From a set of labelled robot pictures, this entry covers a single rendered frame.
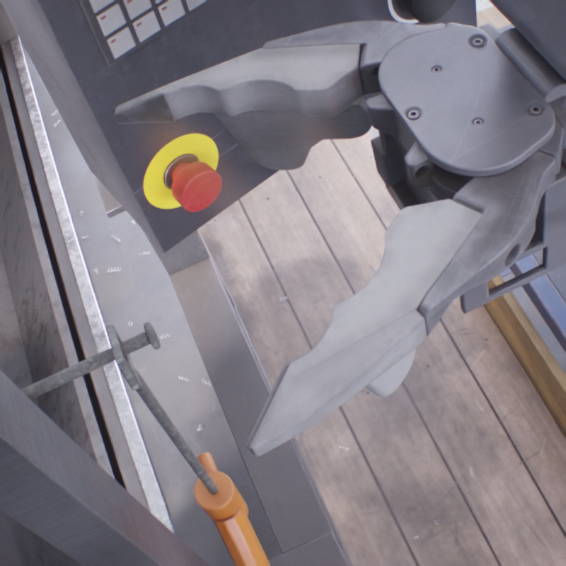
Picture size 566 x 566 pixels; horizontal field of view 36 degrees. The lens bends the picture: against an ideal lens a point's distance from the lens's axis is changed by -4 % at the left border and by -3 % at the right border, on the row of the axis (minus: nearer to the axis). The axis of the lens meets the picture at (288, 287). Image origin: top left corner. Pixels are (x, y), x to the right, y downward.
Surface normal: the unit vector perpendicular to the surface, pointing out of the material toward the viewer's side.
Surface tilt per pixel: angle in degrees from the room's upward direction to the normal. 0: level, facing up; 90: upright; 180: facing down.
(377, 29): 4
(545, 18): 90
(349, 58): 4
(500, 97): 4
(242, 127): 96
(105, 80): 90
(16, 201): 55
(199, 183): 90
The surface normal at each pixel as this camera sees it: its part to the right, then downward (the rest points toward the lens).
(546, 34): 0.36, 0.74
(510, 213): -0.22, -0.53
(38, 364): -0.84, 0.00
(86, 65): 0.60, 0.60
